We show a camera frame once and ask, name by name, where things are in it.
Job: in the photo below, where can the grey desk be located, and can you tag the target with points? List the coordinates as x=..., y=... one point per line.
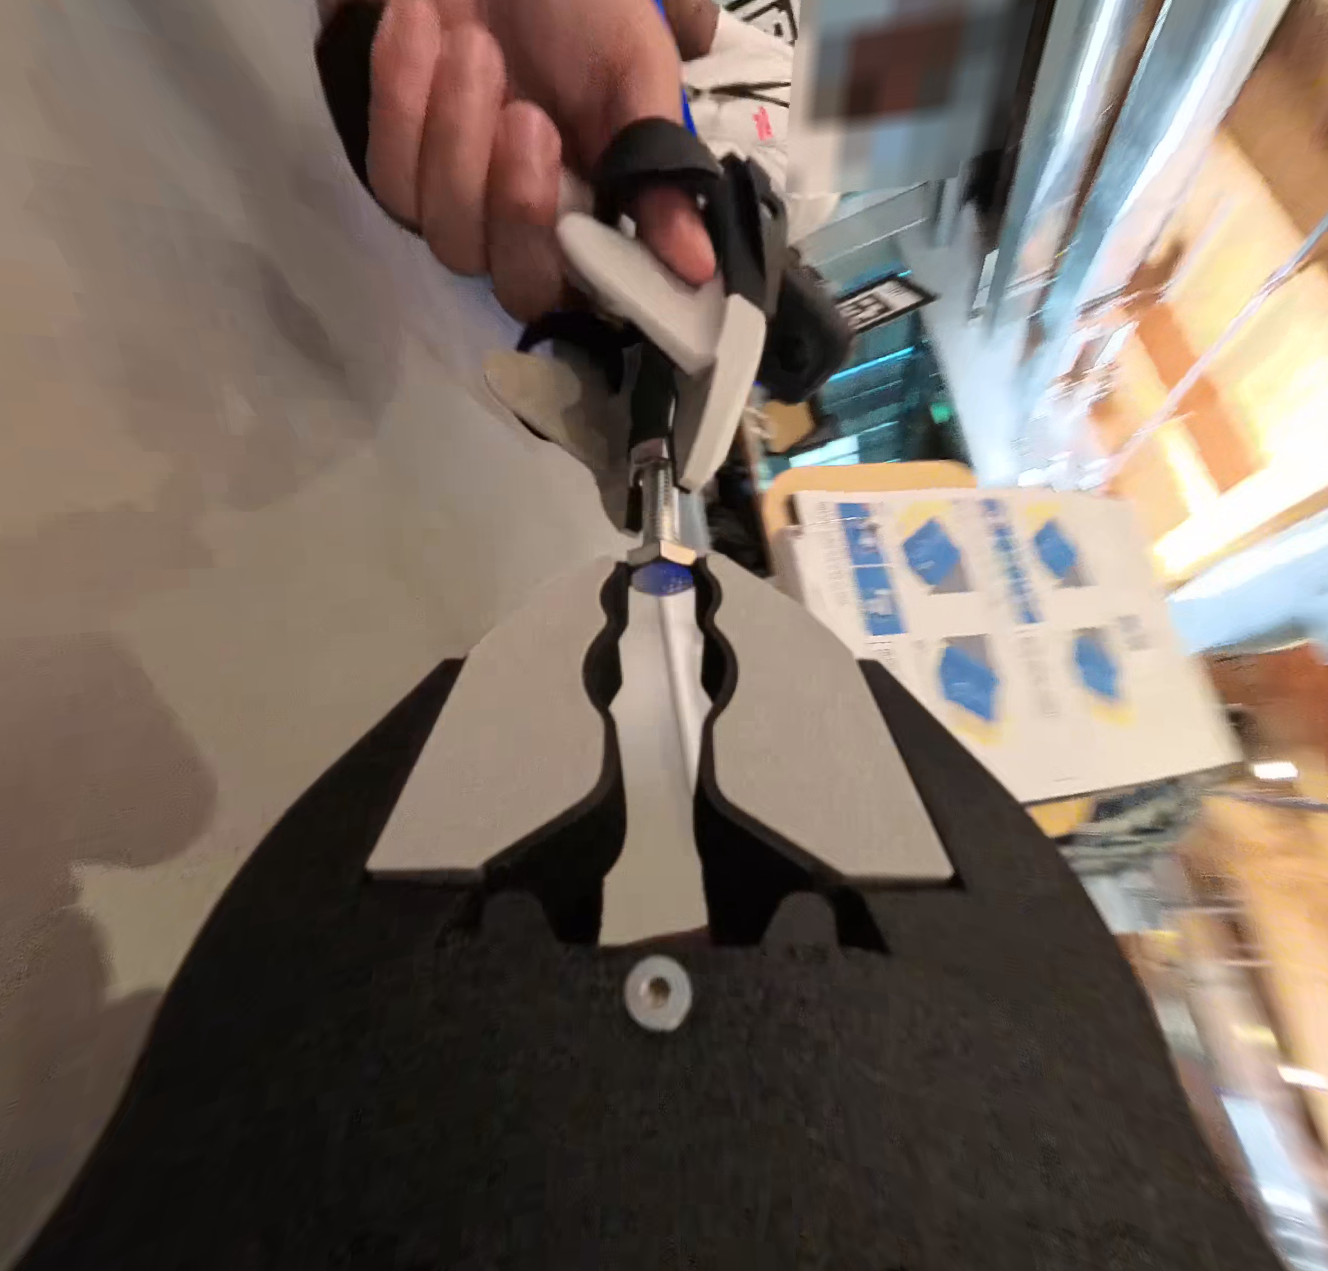
x=207, y=463

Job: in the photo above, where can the instruction sheet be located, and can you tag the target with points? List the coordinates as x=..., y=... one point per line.
x=1037, y=650

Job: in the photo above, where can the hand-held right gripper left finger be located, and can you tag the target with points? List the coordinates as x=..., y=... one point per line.
x=498, y=764

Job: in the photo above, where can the white document stand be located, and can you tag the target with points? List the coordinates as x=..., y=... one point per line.
x=882, y=475

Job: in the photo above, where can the thick silver bolt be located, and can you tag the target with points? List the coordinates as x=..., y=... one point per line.
x=661, y=504

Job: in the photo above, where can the person's left hand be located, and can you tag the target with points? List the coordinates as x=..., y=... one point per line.
x=467, y=100

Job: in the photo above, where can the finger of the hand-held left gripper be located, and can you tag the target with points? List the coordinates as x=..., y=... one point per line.
x=726, y=380
x=560, y=401

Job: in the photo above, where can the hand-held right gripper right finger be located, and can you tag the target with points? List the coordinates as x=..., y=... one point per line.
x=820, y=764

